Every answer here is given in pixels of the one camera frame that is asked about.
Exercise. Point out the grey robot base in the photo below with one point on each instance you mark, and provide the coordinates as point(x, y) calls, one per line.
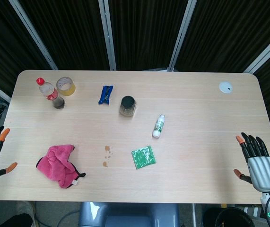
point(128, 216)

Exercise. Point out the small white green-labelled bottle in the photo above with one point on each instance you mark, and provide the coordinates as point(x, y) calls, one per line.
point(159, 126)

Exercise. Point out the grey screen frame post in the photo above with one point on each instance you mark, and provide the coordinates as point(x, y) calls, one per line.
point(34, 35)
point(182, 35)
point(108, 35)
point(266, 53)

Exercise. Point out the red-capped cola bottle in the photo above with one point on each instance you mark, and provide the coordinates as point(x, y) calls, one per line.
point(50, 94)

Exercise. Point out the black shoe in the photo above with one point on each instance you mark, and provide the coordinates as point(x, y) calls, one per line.
point(14, 220)

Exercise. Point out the clear tape roll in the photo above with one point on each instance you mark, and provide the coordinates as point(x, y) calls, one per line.
point(65, 86)

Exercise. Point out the blue snack packet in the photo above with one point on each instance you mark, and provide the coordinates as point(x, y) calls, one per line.
point(106, 94)

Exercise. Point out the brown spill stains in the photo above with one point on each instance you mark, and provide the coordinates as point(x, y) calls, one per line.
point(107, 154)

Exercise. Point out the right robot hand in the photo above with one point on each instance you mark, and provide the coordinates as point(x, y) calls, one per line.
point(262, 169)

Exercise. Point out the black-lidded glass jar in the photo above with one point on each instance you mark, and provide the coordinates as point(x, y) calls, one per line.
point(127, 106)

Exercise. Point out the green sachet packet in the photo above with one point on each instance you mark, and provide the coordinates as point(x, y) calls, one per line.
point(144, 157)

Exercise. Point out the black waste bin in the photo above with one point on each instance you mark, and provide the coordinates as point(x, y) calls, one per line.
point(229, 217)

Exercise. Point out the pink cloth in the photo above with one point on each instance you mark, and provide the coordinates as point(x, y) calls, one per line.
point(58, 165)

